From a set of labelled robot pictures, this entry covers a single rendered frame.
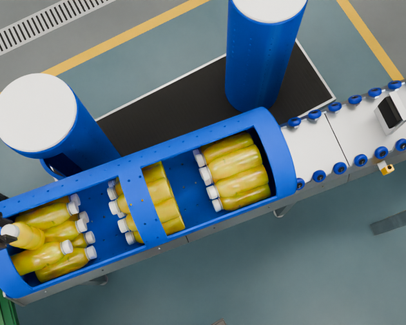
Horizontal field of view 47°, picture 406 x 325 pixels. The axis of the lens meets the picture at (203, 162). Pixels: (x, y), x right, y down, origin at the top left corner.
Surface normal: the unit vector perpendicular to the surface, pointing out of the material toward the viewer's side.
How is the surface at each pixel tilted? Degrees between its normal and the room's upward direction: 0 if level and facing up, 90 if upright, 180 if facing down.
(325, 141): 0
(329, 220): 0
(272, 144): 6
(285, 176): 46
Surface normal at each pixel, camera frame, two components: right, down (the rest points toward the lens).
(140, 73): -0.03, -0.25
